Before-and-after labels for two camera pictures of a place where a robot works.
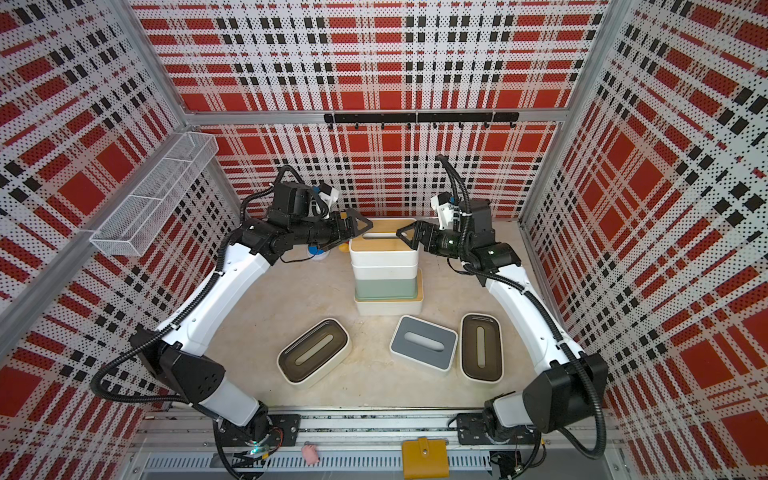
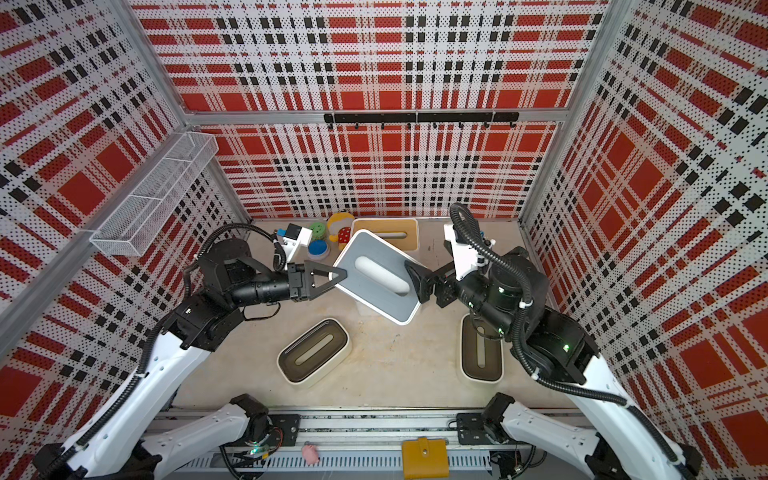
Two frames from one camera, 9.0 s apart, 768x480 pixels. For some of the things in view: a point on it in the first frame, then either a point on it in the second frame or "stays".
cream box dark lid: [315, 352] stays
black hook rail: [422, 117] stays
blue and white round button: [320, 254] stays
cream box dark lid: [481, 348] stays
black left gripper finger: [352, 228] to [312, 268]
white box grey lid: [424, 344] to [379, 277]
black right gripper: [419, 230] to [424, 286]
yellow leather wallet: [425, 459] stays
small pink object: [310, 454] stays
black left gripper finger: [331, 245] to [314, 291]
